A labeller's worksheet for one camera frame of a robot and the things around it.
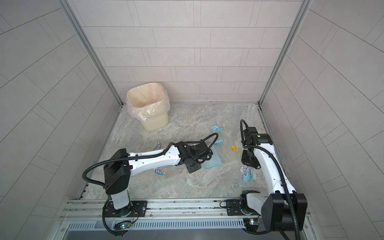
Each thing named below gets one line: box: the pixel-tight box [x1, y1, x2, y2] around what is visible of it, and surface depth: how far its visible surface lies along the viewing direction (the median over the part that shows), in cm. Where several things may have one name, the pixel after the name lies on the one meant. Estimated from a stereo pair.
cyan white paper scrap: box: [240, 165, 251, 184], surface depth 82 cm
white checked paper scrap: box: [152, 141, 161, 151], surface depth 93 cm
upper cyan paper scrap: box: [210, 125, 223, 131], surface depth 103 cm
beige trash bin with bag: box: [126, 82, 171, 132], surface depth 93 cm
